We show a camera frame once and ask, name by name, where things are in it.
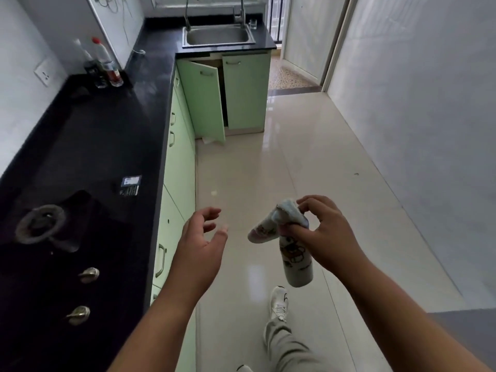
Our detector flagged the person's right hand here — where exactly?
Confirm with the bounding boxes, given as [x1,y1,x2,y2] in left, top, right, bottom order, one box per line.
[282,195,373,276]

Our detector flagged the person's left hand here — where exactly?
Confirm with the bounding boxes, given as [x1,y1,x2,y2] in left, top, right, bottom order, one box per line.
[168,207,229,303]

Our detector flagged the white cartoon print sock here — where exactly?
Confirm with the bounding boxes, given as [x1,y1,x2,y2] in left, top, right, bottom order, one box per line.
[278,213,315,288]
[247,199,307,244]

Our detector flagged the person's left forearm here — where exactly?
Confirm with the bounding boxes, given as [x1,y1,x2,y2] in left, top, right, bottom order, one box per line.
[108,283,207,372]

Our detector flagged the person's right forearm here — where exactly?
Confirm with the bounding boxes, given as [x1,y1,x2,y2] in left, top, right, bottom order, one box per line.
[334,256,493,372]

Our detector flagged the green base cabinet row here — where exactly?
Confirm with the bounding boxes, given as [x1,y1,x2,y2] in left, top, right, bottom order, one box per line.
[148,66,199,372]

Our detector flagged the grey trouser leg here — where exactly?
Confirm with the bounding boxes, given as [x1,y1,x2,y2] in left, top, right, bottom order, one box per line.
[263,317,336,372]

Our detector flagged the silver stove knob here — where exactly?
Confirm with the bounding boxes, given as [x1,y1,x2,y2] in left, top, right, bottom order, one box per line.
[65,306,91,327]
[78,267,100,284]

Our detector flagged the open green cabinet door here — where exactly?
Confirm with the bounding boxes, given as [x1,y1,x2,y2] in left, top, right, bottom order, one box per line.
[176,58,226,145]

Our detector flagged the closed green cabinet door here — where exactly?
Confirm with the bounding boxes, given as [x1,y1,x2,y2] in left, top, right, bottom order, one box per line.
[222,52,271,131]

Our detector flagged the black glass gas stove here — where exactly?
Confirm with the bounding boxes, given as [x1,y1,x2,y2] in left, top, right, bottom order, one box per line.
[0,189,134,372]

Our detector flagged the round metal stove burner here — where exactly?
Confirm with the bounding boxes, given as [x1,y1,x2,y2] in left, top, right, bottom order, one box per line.
[15,205,66,245]

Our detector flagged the white door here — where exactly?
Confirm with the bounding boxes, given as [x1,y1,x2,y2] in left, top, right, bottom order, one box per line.
[282,0,351,86]

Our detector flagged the stainless steel sink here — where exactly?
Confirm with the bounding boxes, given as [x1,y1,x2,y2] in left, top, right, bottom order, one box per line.
[182,25,257,49]

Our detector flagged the red cap sauce bottle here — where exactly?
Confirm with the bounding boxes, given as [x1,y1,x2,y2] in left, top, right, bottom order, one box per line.
[91,36,125,88]

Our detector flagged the black window grille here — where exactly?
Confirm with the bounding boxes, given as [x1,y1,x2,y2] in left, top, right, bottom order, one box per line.
[267,0,286,44]

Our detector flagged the white cap dark bottle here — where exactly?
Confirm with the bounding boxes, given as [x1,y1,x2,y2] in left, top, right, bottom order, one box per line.
[73,38,108,89]

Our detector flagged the thin gooseneck faucet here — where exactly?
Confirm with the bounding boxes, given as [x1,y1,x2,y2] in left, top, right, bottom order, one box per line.
[184,0,200,32]

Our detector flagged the chrome kitchen faucet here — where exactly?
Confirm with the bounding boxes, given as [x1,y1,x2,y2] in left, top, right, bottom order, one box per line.
[232,0,249,28]

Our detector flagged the white wall socket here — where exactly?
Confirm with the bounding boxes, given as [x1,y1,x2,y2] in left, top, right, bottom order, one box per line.
[34,57,55,88]

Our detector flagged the hanging thin cables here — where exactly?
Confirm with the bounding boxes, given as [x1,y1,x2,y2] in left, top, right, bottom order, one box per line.
[92,0,130,15]

